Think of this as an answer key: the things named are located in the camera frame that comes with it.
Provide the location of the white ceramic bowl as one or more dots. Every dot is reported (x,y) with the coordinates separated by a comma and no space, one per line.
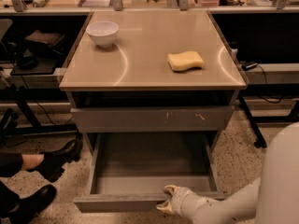
(103,33)

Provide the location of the black boot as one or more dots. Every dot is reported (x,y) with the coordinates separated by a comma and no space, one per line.
(30,207)
(51,168)

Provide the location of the black device on shelf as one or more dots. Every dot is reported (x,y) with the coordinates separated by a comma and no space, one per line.
(45,45)

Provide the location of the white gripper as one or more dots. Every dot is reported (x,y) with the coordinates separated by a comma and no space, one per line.
(183,199)

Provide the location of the yellow sponge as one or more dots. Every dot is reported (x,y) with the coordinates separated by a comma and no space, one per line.
(183,61)

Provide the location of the black table leg stand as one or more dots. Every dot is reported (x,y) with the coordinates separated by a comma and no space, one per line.
(259,142)

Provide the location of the black headphones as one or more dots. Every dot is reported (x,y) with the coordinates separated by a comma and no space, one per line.
(27,62)

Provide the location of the grey drawer cabinet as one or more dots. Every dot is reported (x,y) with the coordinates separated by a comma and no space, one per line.
(134,71)

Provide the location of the grey top drawer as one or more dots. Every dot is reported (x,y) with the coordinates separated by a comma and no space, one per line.
(151,119)

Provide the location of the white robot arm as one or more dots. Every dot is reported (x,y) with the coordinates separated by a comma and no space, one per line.
(272,198)

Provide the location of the person's leg black trousers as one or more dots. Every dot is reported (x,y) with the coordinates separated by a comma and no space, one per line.
(11,164)

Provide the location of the grey drawer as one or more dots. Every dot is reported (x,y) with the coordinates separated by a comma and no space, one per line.
(130,170)
(151,119)

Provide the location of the black power adapter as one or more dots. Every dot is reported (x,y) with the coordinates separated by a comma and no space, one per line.
(246,66)

